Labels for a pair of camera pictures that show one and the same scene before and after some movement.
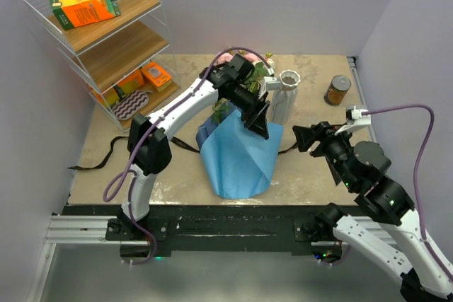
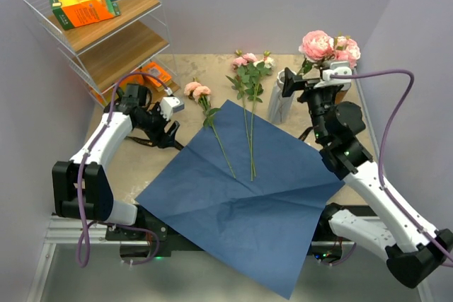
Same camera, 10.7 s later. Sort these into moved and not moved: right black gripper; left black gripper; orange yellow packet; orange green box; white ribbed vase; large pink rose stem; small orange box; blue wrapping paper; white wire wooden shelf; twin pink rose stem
Moved: left black gripper; twin pink rose stem; right black gripper; large pink rose stem; blue wrapping paper
Not moved: small orange box; white wire wooden shelf; orange green box; orange yellow packet; white ribbed vase
